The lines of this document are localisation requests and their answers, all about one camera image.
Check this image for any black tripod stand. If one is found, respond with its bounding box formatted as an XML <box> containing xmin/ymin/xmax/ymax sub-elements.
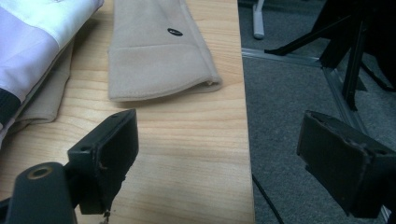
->
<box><xmin>264</xmin><ymin>0</ymin><xmax>396</xmax><ymax>111</ymax></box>

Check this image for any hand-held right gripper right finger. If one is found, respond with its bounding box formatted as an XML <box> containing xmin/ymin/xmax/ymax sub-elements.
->
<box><xmin>296</xmin><ymin>110</ymin><xmax>396</xmax><ymax>219</ymax></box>

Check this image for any white and purple ski glove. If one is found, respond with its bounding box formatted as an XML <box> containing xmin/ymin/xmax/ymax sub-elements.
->
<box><xmin>0</xmin><ymin>0</ymin><xmax>106</xmax><ymax>147</ymax></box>

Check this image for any beige fabric glove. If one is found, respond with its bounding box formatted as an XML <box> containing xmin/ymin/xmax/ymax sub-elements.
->
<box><xmin>6</xmin><ymin>36</ymin><xmax>76</xmax><ymax>134</ymax></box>
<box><xmin>106</xmin><ymin>0</ymin><xmax>223</xmax><ymax>103</ymax></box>

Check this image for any white metal frame stand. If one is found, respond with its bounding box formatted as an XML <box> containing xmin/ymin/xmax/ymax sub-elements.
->
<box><xmin>251</xmin><ymin>0</ymin><xmax>266</xmax><ymax>40</ymax></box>

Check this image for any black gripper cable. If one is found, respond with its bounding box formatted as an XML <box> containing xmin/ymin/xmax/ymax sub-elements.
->
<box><xmin>251</xmin><ymin>174</ymin><xmax>285</xmax><ymax>224</ymax></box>

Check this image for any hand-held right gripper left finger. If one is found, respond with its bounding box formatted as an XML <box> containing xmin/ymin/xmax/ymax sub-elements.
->
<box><xmin>64</xmin><ymin>108</ymin><xmax>140</xmax><ymax>216</ymax></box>

